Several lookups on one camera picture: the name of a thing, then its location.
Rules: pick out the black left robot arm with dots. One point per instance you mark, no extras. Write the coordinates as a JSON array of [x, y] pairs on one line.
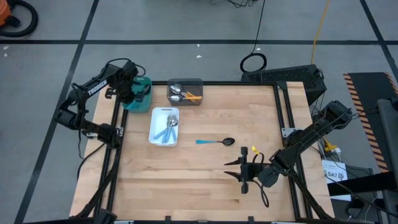
[[93, 88]]

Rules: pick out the white plastic bin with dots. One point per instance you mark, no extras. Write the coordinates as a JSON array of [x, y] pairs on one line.
[[155, 140]]

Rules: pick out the teal plastic bin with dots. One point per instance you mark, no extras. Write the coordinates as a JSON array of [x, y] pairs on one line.
[[136, 107]]

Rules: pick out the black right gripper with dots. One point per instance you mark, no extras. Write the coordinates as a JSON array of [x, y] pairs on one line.
[[248, 169]]

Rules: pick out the white printed label sheet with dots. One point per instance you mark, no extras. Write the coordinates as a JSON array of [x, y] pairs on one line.
[[334, 174]]

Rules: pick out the yellow tag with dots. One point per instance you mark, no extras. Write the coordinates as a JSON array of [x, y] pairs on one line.
[[255, 150]]

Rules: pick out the white power strip yellow plugs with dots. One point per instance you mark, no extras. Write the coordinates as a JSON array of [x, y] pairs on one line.
[[331, 147]]

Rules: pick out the orange shop vacuum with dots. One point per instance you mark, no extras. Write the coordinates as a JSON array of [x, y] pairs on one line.
[[3, 14]]

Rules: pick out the dark grey equipment cart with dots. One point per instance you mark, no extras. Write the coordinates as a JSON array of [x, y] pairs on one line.
[[388, 130]]

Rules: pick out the black computer case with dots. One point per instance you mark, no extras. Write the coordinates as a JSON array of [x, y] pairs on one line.
[[289, 77]]

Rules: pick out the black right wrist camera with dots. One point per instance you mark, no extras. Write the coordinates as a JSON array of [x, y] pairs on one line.
[[269, 176]]

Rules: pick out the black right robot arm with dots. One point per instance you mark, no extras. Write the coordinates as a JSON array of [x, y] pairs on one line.
[[311, 137]]

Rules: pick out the silver metal bracket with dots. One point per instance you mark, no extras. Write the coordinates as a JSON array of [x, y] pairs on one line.
[[287, 132]]

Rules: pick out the black aluminium table frame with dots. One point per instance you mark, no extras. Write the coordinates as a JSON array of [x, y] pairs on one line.
[[233, 83]]

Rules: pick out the grey transparent plastic bin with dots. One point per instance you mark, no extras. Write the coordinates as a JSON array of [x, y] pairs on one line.
[[192, 85]]

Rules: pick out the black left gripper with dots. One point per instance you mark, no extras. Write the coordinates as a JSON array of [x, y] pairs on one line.
[[132, 90]]

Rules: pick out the black mat hazard stripes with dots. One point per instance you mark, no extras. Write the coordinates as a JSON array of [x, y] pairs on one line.
[[367, 93]]

